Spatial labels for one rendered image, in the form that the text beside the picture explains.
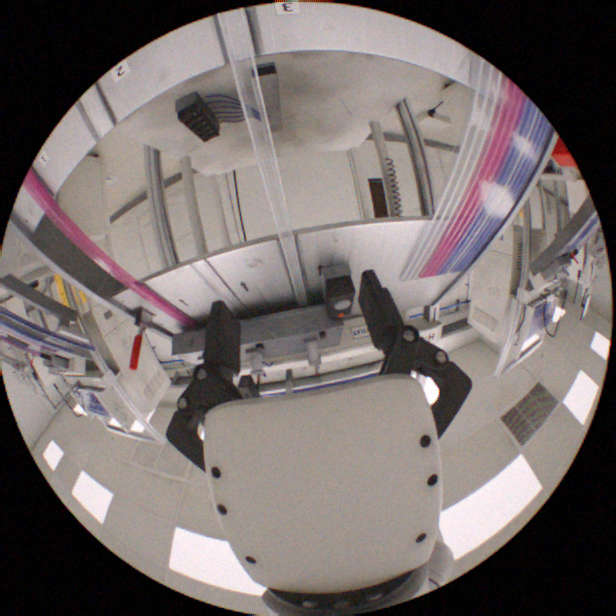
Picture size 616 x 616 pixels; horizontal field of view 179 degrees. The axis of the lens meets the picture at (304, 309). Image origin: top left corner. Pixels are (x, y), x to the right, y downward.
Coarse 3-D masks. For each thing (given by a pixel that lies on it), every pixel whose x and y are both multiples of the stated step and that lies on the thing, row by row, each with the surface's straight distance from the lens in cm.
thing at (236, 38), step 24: (240, 24) 16; (240, 48) 15; (240, 72) 15; (240, 96) 15; (264, 120) 15; (264, 144) 15; (264, 168) 16; (288, 216) 19; (288, 240) 21; (288, 264) 24
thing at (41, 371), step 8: (8, 304) 474; (16, 304) 475; (16, 312) 473; (24, 312) 475; (0, 352) 464; (24, 352) 533; (8, 360) 500; (16, 360) 464; (40, 360) 471; (24, 368) 497; (32, 368) 514; (40, 368) 470; (32, 376) 478; (40, 376) 470; (48, 376) 474; (32, 384) 528; (40, 384) 481; (48, 384) 474; (40, 392) 542
